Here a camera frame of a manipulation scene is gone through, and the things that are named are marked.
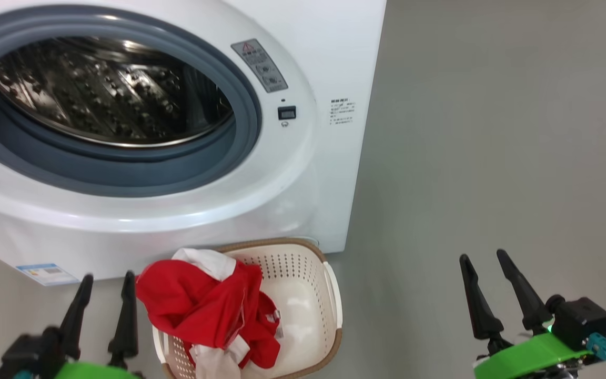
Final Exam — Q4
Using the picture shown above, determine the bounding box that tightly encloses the red and white garment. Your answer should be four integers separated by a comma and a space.
136, 248, 281, 379

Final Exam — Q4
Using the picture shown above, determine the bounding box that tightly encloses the stainless steel washer drum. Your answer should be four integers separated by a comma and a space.
0, 36, 235, 148

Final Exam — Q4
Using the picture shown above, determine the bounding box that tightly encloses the blue energy label sticker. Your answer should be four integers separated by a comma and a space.
16, 263, 80, 286

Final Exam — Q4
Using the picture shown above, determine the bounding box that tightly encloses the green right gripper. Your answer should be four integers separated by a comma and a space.
459, 249, 598, 379

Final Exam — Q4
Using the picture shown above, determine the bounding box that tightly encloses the grey warning sticker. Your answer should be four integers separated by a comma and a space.
231, 38, 288, 93

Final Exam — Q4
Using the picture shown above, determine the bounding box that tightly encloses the white front-load washing machine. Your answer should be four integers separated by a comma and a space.
0, 0, 387, 282

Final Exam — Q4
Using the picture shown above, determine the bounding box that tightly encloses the cream perforated laundry basket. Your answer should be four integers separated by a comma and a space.
152, 237, 343, 379

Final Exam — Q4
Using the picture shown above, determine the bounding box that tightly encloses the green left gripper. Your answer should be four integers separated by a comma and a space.
53, 271, 143, 379

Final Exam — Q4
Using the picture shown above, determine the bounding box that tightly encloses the small printed text sticker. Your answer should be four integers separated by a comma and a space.
329, 97, 356, 131

